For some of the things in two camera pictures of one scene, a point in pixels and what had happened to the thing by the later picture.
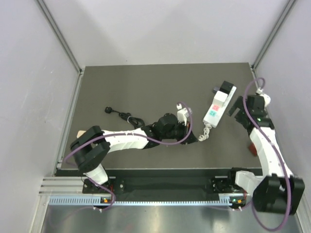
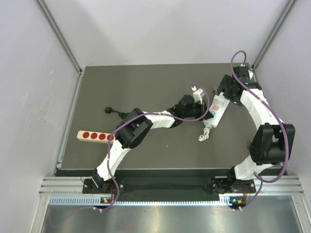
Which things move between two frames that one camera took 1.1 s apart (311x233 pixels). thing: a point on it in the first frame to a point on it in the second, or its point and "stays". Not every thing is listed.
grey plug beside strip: [215, 89] stays
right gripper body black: [264, 114] to [227, 82]
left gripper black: [184, 128] to [202, 108]
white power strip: [215, 112] stays
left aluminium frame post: [81, 69] stays
